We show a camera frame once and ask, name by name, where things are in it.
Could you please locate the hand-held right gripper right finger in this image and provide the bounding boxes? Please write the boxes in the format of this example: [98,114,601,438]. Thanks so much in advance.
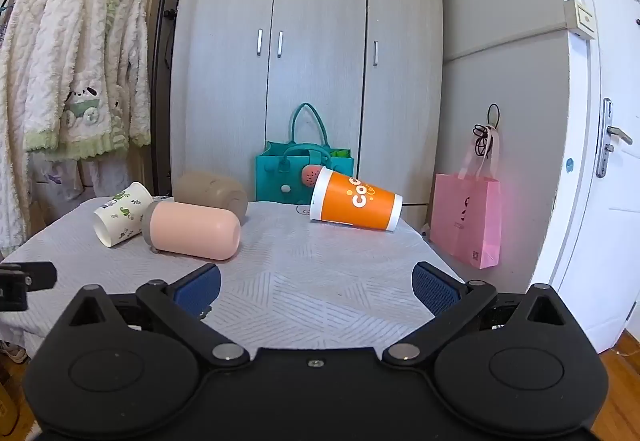
[383,262,569,370]

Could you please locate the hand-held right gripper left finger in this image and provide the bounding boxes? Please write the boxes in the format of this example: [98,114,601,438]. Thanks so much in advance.
[65,265,250,372]

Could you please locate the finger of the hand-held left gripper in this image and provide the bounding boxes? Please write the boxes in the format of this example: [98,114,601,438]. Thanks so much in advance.
[0,261,57,312]

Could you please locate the pink plastic cup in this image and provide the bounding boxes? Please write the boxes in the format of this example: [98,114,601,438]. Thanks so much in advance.
[141,200,242,262]

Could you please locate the beige plastic cup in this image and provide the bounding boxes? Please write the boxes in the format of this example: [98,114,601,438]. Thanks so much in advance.
[173,171,249,225]

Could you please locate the white cup with green print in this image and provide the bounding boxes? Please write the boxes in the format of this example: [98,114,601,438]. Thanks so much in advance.
[92,182,154,249]

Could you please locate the orange paper cup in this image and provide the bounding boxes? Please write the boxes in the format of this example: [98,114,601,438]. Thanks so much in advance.
[308,166,404,233]

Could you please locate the shoe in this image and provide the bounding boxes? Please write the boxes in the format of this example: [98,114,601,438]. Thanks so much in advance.
[0,340,29,365]

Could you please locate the pink paper shopping bag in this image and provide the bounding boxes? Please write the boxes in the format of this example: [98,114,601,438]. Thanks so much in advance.
[429,124,502,270]

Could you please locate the white garment with purple print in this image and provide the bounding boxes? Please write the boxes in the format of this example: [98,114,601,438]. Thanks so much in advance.
[29,155,103,222]

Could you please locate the grey patterned tablecloth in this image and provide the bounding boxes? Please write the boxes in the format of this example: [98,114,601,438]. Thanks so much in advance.
[0,198,467,358]

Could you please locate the teal felt tote bag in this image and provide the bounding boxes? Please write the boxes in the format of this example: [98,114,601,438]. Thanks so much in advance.
[255,102,356,205]

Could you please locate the pink round bag charm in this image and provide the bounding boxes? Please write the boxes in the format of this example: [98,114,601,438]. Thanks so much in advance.
[301,165,324,190]

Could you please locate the white door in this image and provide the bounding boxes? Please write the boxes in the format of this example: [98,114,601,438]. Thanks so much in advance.
[529,0,640,355]

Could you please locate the plain white fluffy robe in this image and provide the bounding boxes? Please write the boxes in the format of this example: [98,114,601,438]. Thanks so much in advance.
[0,0,62,258]

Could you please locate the white fluffy robe green trim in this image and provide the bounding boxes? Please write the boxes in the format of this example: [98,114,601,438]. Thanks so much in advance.
[22,0,152,160]

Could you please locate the black clothes rack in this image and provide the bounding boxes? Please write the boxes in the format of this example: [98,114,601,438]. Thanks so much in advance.
[0,0,180,196]

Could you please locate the grey wooden wardrobe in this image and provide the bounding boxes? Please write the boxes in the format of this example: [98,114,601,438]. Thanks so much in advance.
[169,0,446,222]

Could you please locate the black hair ties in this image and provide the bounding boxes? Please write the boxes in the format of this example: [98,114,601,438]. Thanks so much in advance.
[472,103,502,157]

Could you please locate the silver door handle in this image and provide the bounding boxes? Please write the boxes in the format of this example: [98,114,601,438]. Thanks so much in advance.
[596,98,634,179]

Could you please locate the beige wall box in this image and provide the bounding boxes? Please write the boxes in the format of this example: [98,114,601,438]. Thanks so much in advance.
[564,0,597,41]

